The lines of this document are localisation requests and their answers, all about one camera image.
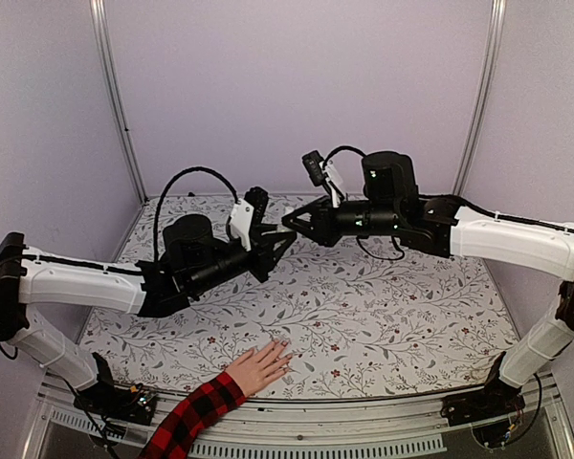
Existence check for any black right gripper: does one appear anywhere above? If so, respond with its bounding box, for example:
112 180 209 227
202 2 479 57
282 194 402 248

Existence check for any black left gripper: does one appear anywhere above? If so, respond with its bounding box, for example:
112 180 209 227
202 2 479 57
188 225 298 297

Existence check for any clear nail polish bottle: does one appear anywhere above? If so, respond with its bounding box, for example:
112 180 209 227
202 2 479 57
277 206 296 234

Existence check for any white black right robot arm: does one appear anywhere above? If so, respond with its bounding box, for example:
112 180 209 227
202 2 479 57
282 151 574 417

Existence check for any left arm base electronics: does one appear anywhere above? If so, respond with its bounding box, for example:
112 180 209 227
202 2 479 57
74 353 157 426

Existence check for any red black plaid sleeve forearm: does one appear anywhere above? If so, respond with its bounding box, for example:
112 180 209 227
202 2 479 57
138 372 246 459

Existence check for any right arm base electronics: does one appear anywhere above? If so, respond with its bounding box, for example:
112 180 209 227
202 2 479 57
440 352 525 448

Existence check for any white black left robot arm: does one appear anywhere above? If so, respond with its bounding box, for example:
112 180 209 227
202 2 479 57
0 214 296 415

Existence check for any person's left hand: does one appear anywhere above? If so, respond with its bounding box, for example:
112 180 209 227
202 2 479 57
225 339 293 398

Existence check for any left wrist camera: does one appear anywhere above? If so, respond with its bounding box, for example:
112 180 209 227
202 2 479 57
227 186 269 251

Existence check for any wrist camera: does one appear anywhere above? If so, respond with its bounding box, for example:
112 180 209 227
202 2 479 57
227 186 269 251
302 150 346 208

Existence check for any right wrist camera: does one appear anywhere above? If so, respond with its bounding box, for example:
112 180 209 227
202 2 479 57
302 150 346 208

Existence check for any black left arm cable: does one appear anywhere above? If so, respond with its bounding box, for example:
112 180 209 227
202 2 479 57
153 165 240 262

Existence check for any aluminium front frame rail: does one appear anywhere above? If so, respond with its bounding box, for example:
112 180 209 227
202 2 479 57
15 371 574 458

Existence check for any aluminium corner post right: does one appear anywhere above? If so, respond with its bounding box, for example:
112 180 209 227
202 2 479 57
453 0 507 195

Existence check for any aluminium corner post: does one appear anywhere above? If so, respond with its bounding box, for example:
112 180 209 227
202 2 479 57
89 0 148 204
453 0 507 195

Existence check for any aluminium corner post left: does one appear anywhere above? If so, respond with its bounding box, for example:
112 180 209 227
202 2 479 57
89 0 148 204

